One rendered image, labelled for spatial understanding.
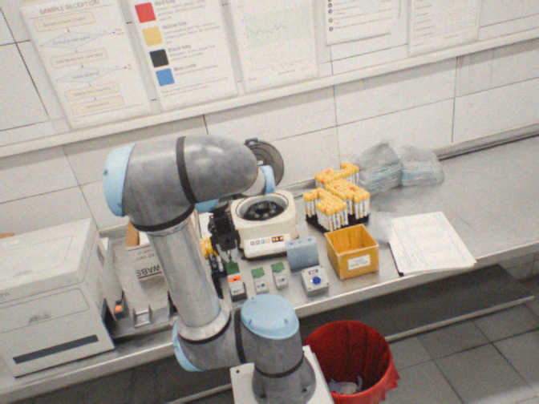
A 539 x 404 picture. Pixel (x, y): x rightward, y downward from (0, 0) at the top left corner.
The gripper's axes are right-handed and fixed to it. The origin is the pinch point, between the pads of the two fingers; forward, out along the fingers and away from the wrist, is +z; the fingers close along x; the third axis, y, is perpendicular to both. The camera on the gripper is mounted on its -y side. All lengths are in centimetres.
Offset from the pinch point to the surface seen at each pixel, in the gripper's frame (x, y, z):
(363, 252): -40.1, -7.4, 3.0
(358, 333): -42, 13, 60
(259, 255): -9.3, 12.5, 9.3
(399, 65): -78, 52, -34
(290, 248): -19.3, 2.0, 1.7
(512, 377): -107, 4, 99
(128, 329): 32.7, -10.3, 7.6
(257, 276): -6.8, -4.2, 4.9
